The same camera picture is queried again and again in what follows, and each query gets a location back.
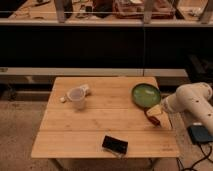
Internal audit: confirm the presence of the dark blue floor box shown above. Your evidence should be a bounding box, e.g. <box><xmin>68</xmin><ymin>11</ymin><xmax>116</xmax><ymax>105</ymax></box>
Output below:
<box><xmin>187</xmin><ymin>124</ymin><xmax>213</xmax><ymax>144</ymax></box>

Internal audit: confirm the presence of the metal shelf rack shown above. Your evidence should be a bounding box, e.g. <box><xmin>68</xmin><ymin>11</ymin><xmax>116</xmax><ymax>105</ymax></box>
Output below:
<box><xmin>0</xmin><ymin>0</ymin><xmax>213</xmax><ymax>76</ymax></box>

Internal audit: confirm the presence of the black rectangular sponge block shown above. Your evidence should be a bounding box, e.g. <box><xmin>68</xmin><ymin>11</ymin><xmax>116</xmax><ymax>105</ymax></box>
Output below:
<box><xmin>102</xmin><ymin>136</ymin><xmax>128</xmax><ymax>154</ymax></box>

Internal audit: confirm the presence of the red pepper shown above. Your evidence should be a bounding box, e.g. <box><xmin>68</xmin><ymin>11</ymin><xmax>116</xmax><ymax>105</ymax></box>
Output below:
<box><xmin>144</xmin><ymin>110</ymin><xmax>161</xmax><ymax>126</ymax></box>

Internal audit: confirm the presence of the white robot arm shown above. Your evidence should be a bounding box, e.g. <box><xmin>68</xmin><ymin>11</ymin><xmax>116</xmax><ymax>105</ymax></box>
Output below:
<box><xmin>159</xmin><ymin>82</ymin><xmax>213</xmax><ymax>136</ymax></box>

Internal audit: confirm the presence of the red tray on shelf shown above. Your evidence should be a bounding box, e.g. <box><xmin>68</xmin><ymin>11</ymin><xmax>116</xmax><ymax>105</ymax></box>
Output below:
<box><xmin>113</xmin><ymin>0</ymin><xmax>175</xmax><ymax>19</ymax></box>

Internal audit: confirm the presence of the white ceramic cup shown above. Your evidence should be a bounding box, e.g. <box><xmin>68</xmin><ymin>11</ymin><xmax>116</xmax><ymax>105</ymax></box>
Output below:
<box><xmin>66</xmin><ymin>87</ymin><xmax>86</xmax><ymax>110</ymax></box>

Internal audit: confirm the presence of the black cable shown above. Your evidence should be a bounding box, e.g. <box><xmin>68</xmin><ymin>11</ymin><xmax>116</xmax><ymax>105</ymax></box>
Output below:
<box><xmin>176</xmin><ymin>143</ymin><xmax>213</xmax><ymax>171</ymax></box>

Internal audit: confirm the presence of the wooden folding table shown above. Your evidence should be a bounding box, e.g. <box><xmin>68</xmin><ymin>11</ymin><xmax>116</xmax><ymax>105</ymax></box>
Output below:
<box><xmin>30</xmin><ymin>76</ymin><xmax>181</xmax><ymax>160</ymax></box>

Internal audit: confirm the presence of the cream object behind cup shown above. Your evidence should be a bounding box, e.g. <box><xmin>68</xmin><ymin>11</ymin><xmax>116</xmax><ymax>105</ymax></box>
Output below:
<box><xmin>80</xmin><ymin>84</ymin><xmax>91</xmax><ymax>96</ymax></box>

